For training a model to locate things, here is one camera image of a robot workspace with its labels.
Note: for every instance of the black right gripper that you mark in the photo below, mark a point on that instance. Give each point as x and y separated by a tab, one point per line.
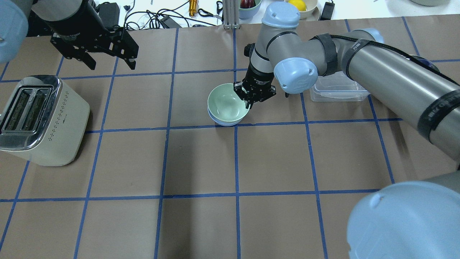
259	77

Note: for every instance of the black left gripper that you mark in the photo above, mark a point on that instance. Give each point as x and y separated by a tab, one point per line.
73	21

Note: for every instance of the green bowl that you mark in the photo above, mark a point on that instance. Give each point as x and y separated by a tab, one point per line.
224	102

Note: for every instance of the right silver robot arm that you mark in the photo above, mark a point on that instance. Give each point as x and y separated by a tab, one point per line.
406	220

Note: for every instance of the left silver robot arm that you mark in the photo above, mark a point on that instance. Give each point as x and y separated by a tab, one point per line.
14	21

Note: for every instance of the blue bowl with fruit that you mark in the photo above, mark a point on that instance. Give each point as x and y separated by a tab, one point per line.
248	8

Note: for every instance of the beige bowl with lemon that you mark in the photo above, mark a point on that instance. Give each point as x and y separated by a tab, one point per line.
308	9

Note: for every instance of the silver toaster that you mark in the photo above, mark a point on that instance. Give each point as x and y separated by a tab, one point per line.
44	121

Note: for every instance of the clear plastic food container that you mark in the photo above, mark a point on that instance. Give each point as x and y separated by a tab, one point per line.
337	88

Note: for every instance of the yellow lemon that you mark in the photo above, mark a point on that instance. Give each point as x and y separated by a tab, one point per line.
299	4

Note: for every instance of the black power adapter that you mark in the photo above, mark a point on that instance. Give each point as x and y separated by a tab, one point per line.
327	11

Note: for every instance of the blue saucepan with lid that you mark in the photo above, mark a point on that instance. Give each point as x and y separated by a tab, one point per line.
426	62

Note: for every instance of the aluminium frame post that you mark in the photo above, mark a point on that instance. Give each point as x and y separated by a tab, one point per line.
231	14

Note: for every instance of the orange handled tool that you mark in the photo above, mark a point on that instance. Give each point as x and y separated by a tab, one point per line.
193	7

